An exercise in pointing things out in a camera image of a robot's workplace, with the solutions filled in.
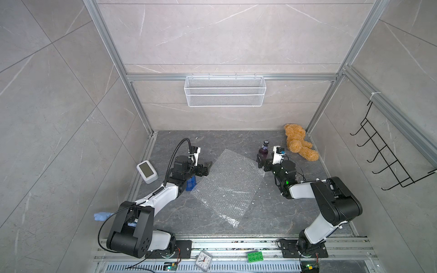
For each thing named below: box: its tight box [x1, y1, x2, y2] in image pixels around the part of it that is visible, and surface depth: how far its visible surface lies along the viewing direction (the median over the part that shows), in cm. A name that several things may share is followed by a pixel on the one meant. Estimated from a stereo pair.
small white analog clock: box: [194, 250, 213, 272], surface depth 70 cm
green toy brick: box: [246, 251, 264, 263], surface depth 70 cm
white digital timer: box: [136, 160, 159, 185], surface depth 97 cm
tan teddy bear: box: [284, 123, 319, 162], surface depth 103 cm
